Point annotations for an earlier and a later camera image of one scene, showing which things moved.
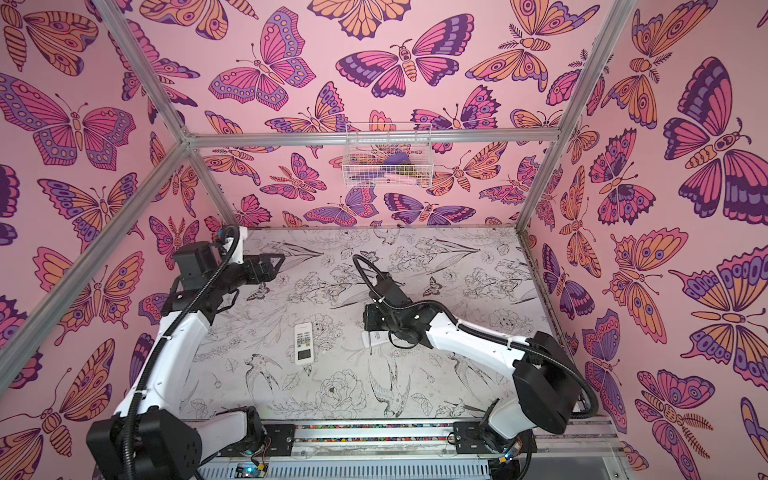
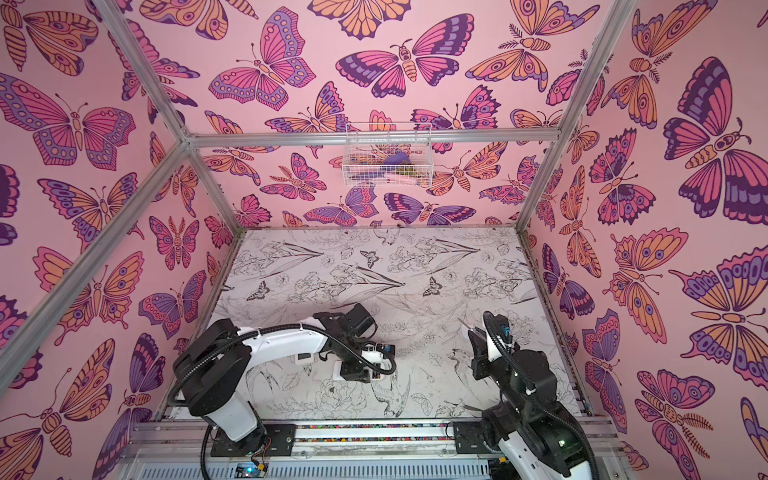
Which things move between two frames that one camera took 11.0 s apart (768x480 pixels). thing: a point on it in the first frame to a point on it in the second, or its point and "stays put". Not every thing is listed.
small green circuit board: [250, 470] stays put
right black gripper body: [372, 318] to [480, 352]
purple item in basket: [399, 158] stays put
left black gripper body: [231, 277] to [354, 370]
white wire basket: [388, 154] stays put
